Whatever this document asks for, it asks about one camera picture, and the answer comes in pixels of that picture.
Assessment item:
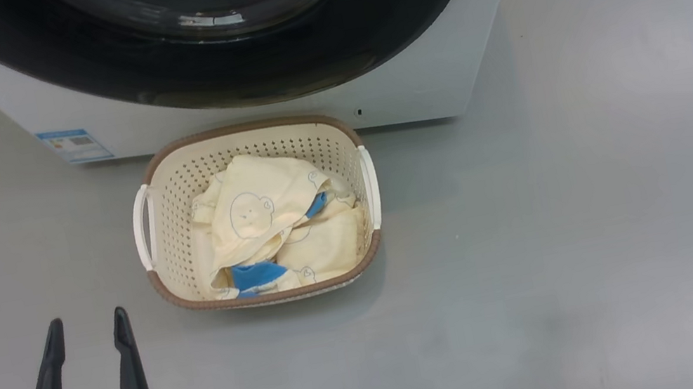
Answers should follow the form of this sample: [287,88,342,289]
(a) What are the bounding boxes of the cream bear-print garment blue cuffs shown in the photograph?
[181,134,377,305]

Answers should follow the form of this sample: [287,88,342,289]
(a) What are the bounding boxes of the black round glass washer door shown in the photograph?
[0,0,503,152]

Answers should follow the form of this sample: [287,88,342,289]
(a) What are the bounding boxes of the cream perforated basket brown rim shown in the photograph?
[119,103,396,327]

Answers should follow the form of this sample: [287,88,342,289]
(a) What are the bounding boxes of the white front-load washing machine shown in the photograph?
[0,0,560,198]

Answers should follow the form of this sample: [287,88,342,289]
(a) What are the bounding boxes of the blue energy label sticker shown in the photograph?
[35,120,114,171]

